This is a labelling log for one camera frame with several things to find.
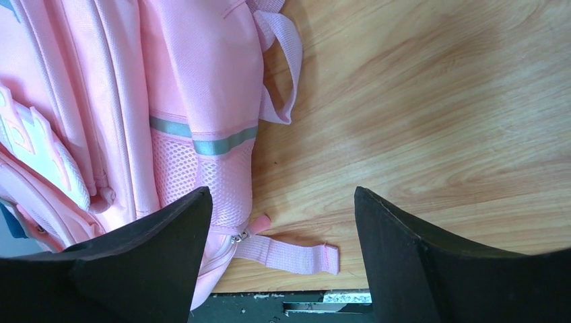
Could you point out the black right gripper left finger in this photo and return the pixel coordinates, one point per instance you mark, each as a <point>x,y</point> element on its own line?
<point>145,271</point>

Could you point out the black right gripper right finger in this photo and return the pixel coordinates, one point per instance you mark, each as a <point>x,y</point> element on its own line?
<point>419,272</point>

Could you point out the pink student backpack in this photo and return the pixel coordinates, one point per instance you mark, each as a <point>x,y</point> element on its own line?
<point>113,110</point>

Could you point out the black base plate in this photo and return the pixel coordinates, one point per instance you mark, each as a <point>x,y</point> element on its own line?
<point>352,305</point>

